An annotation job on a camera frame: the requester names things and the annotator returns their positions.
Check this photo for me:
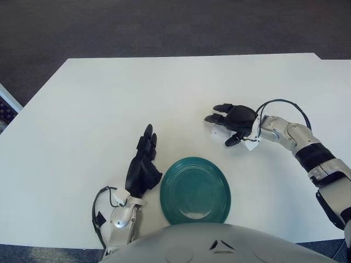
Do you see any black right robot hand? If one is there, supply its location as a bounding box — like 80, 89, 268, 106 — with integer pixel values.
204, 103, 260, 147

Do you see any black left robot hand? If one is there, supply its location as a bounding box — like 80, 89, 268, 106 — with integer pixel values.
125, 123, 163, 198

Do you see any white charger block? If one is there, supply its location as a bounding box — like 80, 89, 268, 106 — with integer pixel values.
210, 126, 234, 144

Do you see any teal round plate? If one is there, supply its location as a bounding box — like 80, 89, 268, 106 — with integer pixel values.
160, 156, 232, 225

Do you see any grey robot torso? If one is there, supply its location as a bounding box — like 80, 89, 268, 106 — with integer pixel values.
103, 222, 337, 263

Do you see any dark dotted mat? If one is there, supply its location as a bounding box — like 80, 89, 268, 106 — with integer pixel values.
0, 95, 16, 121

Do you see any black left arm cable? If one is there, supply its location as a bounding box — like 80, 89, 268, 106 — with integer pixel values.
92, 186, 117, 250

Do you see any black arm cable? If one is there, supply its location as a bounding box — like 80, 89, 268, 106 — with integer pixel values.
256, 99, 313, 129
92, 186, 117, 250

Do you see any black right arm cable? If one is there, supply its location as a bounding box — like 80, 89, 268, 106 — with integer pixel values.
256, 99, 313, 129

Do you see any white frame rail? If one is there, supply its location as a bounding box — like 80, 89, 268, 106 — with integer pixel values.
0, 83, 23, 113

